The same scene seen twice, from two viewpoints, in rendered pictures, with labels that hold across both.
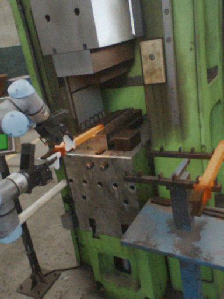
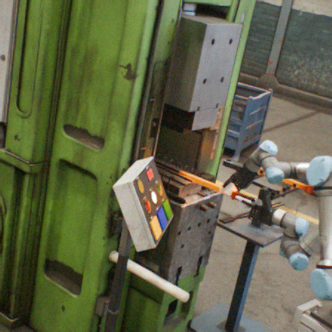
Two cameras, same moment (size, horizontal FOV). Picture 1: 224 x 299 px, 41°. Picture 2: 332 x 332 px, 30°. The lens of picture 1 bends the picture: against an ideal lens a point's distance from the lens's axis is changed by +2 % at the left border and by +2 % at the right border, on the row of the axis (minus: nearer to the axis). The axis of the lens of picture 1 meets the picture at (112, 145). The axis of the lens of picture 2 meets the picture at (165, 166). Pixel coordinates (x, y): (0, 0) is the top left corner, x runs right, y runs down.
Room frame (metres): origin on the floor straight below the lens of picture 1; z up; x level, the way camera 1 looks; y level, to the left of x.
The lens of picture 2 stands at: (1.39, 2.92, 2.04)
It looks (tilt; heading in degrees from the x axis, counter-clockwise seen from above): 19 degrees down; 272
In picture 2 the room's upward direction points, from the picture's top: 11 degrees clockwise
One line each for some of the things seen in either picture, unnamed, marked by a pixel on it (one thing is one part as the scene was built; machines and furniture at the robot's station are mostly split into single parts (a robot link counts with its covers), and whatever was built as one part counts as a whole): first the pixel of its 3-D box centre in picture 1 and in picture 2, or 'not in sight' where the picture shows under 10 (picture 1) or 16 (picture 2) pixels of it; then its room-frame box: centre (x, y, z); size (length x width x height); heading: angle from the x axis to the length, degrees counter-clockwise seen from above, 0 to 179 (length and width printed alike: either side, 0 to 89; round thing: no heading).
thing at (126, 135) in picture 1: (128, 139); (200, 178); (1.30, -0.08, 0.95); 0.12 x 0.08 x 0.06; 148
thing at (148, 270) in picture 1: (139, 239); (139, 290); (1.50, -0.06, 0.23); 0.55 x 0.37 x 0.47; 148
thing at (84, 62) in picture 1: (97, 56); (170, 106); (1.52, 0.00, 1.32); 0.42 x 0.20 x 0.10; 148
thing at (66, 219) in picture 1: (70, 220); (106, 304); (1.64, 0.35, 0.36); 0.09 x 0.07 x 0.12; 58
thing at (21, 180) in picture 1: (17, 184); (279, 217); (0.93, 0.34, 1.00); 0.08 x 0.05 x 0.08; 58
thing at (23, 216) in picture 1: (39, 203); (149, 276); (1.45, 0.45, 0.62); 0.44 x 0.05 x 0.05; 148
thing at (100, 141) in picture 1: (109, 127); (158, 173); (1.52, 0.00, 0.96); 0.42 x 0.20 x 0.09; 148
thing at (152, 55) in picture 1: (153, 62); (216, 113); (1.29, -0.23, 1.27); 0.09 x 0.02 x 0.17; 58
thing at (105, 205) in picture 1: (127, 171); (153, 216); (1.50, -0.06, 0.69); 0.56 x 0.38 x 0.45; 148
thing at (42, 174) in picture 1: (34, 174); (263, 212); (1.00, 0.30, 0.99); 0.12 x 0.08 x 0.09; 148
